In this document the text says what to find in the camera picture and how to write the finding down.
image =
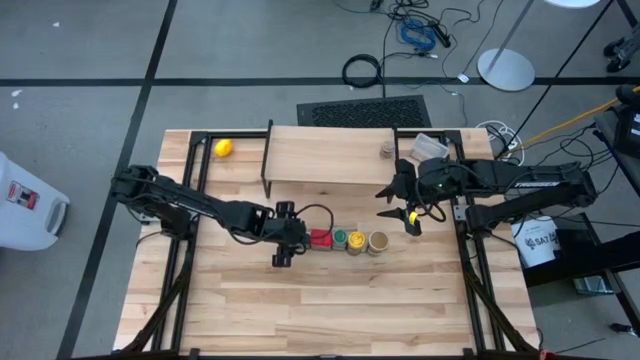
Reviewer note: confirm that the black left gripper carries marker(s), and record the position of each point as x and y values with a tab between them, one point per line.
287	232

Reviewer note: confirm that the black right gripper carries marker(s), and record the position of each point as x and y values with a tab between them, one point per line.
435	180

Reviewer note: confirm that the red lid spice tin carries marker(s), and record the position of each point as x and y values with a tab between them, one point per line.
321	239

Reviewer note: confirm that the small glass spice jar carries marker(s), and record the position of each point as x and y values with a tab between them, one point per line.
386	150

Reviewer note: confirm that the green lid spice jar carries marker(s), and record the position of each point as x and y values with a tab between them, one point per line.
340	238

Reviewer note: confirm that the yellow lid seasoning jar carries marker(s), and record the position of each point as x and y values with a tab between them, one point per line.
356	241

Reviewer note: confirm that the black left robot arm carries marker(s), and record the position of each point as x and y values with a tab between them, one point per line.
200	205

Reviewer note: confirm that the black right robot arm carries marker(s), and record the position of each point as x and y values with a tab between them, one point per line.
525	185

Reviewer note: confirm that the wooden shelf black metal legs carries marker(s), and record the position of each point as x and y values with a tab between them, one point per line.
330	155

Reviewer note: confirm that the clear plastic container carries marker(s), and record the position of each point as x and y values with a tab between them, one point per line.
429	148

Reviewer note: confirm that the black floor grate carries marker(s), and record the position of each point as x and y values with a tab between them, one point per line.
365	112

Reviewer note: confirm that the yellow lemon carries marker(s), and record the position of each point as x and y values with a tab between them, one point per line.
223	148

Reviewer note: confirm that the white printed bucket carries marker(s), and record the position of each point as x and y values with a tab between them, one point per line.
537	242

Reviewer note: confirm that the grey round base lamp stand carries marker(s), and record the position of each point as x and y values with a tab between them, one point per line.
505	70

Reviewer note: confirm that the black power strip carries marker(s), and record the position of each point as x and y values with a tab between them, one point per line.
441	36

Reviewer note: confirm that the black side cart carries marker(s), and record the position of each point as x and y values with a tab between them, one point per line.
600	250

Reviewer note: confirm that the black electronic device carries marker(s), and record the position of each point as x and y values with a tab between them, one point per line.
629	127

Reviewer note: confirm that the white plastic bin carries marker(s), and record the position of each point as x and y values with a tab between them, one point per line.
25	200

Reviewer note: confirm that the black wheeled base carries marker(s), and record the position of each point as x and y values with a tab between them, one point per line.
620	50

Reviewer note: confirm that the black metal table frame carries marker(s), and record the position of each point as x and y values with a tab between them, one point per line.
197	137

